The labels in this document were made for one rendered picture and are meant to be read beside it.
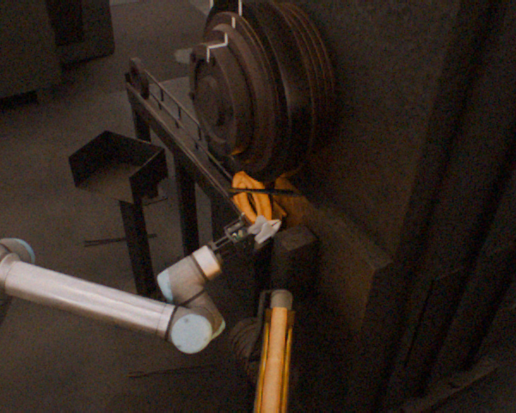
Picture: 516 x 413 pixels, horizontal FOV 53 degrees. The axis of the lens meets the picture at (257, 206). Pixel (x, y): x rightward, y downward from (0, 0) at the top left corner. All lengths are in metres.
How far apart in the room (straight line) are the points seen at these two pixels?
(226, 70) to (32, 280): 0.69
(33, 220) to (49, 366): 0.90
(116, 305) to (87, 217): 1.49
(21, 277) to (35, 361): 0.88
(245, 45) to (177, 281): 0.63
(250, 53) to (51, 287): 0.73
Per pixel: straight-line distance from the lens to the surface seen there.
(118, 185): 1.94
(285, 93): 1.15
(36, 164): 3.26
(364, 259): 1.26
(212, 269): 1.42
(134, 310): 1.32
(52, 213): 2.87
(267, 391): 1.11
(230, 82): 1.21
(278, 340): 1.21
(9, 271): 1.42
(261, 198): 1.49
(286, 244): 1.37
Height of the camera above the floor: 1.75
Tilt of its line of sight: 40 degrees down
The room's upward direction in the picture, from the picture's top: 1 degrees clockwise
